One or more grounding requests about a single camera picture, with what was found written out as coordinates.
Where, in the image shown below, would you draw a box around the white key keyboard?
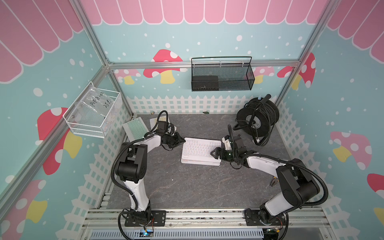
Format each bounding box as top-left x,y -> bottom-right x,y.
182,138 -> 222,163

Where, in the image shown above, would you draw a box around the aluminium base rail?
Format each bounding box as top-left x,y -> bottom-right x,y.
77,208 -> 336,240

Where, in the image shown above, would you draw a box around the green key keyboard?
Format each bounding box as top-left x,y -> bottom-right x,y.
123,117 -> 149,142

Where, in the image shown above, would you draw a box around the black cable reel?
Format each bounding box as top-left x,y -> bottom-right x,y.
233,94 -> 280,146

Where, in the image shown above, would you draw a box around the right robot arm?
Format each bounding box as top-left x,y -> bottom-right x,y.
211,126 -> 329,226

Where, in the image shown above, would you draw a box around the clear wire wall basket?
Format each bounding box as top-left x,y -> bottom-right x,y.
63,82 -> 123,138

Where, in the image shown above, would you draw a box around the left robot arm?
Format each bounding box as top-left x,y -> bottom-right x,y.
111,132 -> 186,225

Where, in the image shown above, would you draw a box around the yellow key keyboard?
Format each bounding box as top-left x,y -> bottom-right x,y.
150,116 -> 167,129

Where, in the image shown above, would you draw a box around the yellow black pliers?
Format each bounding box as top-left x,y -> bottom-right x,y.
270,177 -> 279,187

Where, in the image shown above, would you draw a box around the black box in basket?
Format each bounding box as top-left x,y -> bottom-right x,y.
191,76 -> 219,92

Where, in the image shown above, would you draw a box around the black mesh wall basket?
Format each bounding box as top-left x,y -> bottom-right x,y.
191,56 -> 255,92

